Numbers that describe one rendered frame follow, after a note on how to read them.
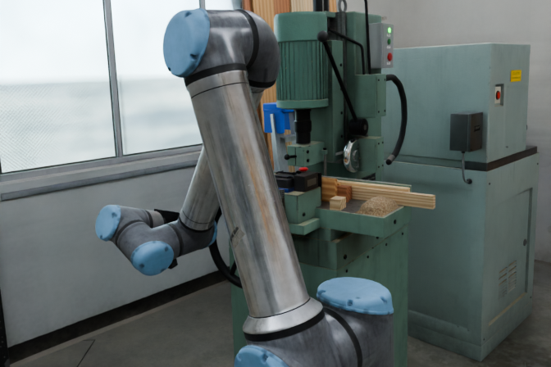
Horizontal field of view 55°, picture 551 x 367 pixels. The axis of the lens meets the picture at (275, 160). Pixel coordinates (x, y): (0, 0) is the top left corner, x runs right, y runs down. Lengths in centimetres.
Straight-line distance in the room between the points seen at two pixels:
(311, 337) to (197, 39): 54
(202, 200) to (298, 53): 66
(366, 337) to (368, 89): 103
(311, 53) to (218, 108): 85
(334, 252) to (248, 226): 76
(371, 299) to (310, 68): 90
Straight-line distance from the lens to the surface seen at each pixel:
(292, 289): 93
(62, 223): 278
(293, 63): 171
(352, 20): 191
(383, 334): 108
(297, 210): 155
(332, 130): 184
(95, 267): 292
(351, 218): 158
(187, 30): 93
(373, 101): 186
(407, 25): 421
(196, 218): 130
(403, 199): 166
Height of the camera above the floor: 132
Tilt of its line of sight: 10 degrees down
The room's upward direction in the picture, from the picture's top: 2 degrees counter-clockwise
